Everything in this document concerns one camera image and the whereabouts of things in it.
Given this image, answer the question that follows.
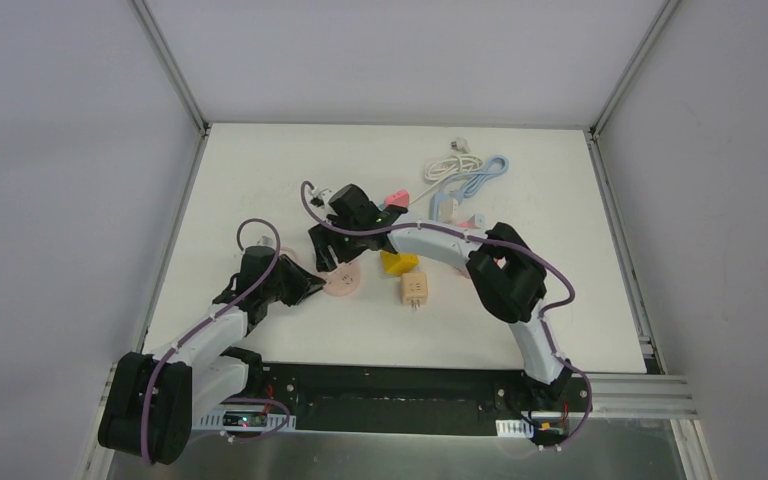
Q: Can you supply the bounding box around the white coiled cable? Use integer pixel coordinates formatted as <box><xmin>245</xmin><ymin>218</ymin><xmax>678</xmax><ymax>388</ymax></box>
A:
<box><xmin>410</xmin><ymin>137</ymin><xmax>485</xmax><ymax>202</ymax></box>

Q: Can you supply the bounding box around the white flat plug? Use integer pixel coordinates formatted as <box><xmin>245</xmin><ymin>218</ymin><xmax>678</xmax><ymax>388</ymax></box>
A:
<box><xmin>438</xmin><ymin>196</ymin><xmax>459</xmax><ymax>223</ymax></box>

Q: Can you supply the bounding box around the light blue coiled cable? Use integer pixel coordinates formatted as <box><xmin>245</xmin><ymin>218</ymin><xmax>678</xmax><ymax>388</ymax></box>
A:
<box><xmin>448</xmin><ymin>154</ymin><xmax>511</xmax><ymax>203</ymax></box>

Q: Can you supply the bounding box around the white USB charger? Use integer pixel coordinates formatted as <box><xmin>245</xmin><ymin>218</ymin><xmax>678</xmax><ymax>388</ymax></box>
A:
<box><xmin>472</xmin><ymin>213</ymin><xmax>486</xmax><ymax>229</ymax></box>

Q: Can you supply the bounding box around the round pink socket base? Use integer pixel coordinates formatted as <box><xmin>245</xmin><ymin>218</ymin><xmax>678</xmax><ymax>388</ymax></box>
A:
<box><xmin>320</xmin><ymin>261</ymin><xmax>362</xmax><ymax>297</ymax></box>

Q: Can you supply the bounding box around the pink plug adapter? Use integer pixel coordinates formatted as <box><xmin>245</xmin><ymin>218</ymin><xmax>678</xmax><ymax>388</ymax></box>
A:
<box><xmin>384</xmin><ymin>189</ymin><xmax>411</xmax><ymax>208</ymax></box>

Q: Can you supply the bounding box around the beige cube socket adapter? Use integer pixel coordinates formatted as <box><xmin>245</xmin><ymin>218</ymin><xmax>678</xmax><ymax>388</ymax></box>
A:
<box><xmin>400</xmin><ymin>271</ymin><xmax>429</xmax><ymax>310</ymax></box>

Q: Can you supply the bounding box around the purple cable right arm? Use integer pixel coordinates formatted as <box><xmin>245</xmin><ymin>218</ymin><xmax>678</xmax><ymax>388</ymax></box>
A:
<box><xmin>299</xmin><ymin>180</ymin><xmax>594</xmax><ymax>452</ymax></box>

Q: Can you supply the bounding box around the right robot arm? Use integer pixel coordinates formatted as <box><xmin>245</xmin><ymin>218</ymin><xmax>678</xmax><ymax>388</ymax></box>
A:
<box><xmin>300</xmin><ymin>181</ymin><xmax>575</xmax><ymax>410</ymax></box>

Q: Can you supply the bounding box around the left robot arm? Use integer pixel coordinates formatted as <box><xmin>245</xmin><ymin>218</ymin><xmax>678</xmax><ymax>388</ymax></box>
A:
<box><xmin>97</xmin><ymin>246</ymin><xmax>326</xmax><ymax>464</ymax></box>

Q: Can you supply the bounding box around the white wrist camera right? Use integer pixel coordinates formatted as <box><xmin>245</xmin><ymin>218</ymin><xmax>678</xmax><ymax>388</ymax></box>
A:
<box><xmin>309</xmin><ymin>188</ymin><xmax>334</xmax><ymax>209</ymax></box>

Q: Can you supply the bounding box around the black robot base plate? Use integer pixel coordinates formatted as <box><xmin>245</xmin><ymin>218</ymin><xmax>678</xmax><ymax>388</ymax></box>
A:
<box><xmin>246</xmin><ymin>363</ymin><xmax>588</xmax><ymax>436</ymax></box>

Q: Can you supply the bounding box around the yellow cube socket adapter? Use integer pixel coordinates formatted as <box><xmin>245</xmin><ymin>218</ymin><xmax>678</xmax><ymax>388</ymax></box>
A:
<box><xmin>380</xmin><ymin>251</ymin><xmax>419</xmax><ymax>276</ymax></box>

